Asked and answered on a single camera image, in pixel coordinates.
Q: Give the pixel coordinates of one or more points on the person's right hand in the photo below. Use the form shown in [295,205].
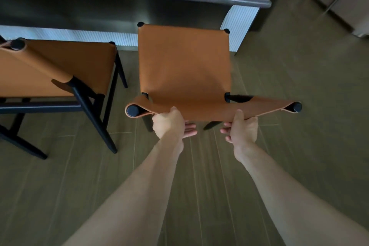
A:
[243,133]

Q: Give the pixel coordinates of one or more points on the person's left forearm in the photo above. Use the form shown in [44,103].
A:
[135,196]

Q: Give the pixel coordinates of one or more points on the person's left hand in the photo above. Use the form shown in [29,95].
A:
[170,124]

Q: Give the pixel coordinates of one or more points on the person's right forearm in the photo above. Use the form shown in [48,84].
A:
[288,196]

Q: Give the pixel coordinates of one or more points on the brown leather black-frame chair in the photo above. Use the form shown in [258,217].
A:
[80,61]
[184,61]

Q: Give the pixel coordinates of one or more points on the dark brown table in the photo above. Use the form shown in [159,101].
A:
[86,9]

